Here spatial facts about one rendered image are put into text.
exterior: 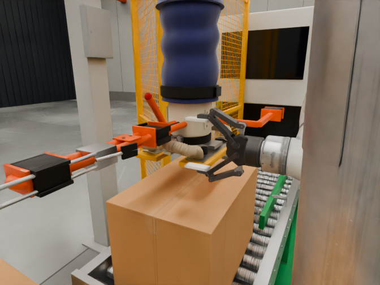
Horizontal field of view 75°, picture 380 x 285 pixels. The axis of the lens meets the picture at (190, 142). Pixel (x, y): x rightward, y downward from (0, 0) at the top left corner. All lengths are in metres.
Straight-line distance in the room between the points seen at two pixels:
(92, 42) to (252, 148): 1.39
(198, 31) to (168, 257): 0.73
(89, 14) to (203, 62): 1.08
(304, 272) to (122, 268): 0.91
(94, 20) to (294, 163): 1.54
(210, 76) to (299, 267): 0.76
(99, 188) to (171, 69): 1.33
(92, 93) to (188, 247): 1.31
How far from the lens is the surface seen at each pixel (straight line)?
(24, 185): 0.52
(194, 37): 0.87
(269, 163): 0.59
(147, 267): 0.97
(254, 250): 1.37
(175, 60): 0.88
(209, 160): 0.86
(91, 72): 1.83
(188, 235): 0.78
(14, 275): 1.42
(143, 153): 0.94
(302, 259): 0.19
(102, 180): 1.99
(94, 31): 1.81
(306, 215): 0.17
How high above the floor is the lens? 1.39
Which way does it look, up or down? 16 degrees down
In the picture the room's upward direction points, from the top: straight up
